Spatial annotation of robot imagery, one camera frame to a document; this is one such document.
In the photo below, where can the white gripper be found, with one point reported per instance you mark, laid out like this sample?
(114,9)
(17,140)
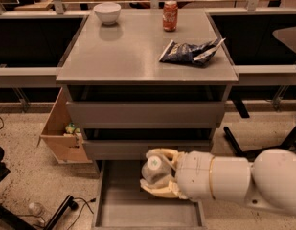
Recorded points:
(194,173)

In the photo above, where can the clear plastic bottle white cap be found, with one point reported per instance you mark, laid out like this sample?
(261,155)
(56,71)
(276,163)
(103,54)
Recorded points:
(156,173)

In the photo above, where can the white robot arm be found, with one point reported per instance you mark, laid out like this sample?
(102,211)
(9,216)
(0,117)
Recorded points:
(267,183)

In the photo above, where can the grey open bottom drawer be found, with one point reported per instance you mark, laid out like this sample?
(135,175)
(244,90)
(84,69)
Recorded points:
(122,205)

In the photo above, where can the grey middle drawer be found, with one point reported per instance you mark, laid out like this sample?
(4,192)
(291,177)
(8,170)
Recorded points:
(137,149)

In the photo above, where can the grey drawer cabinet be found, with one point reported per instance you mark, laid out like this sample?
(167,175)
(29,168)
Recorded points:
(120,63)

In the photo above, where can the grey top drawer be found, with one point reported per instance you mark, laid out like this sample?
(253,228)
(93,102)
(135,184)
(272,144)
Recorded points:
(146,115)

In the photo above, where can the plastic bottle on floor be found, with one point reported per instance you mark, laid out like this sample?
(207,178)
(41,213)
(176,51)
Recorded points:
(36,209)

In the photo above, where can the green item in box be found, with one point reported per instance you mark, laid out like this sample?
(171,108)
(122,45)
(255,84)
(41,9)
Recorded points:
(72,129)

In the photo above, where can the brown cardboard box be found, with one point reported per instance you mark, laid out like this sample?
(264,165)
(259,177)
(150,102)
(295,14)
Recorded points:
(66,148)

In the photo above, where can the blue crumpled chip bag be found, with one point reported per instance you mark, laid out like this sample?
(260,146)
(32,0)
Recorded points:
(190,54)

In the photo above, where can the orange soda can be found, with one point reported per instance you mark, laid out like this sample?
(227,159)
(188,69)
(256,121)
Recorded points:
(170,13)

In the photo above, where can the black metal stand left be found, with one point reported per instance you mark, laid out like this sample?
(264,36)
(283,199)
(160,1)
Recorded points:
(18,223)

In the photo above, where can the white ceramic bowl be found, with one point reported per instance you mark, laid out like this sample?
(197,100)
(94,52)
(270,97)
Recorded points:
(107,12)

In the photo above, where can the right grey rail barrier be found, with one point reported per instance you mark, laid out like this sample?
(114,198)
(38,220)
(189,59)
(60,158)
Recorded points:
(261,43)

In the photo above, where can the grey rail barrier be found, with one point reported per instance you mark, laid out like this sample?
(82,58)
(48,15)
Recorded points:
(34,46)
(261,43)

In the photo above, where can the left grey rail barrier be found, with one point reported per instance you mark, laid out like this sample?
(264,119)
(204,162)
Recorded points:
(34,46)

